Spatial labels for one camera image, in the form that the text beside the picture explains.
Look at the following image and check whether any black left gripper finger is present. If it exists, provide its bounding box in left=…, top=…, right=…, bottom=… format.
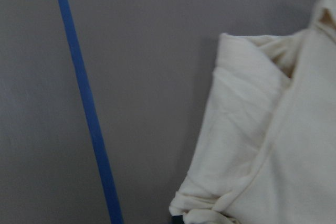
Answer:
left=171, top=215, right=185, bottom=224

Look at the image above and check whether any beige long-sleeve printed shirt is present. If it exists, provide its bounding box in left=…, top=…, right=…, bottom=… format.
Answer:
left=169, top=0, right=335, bottom=223

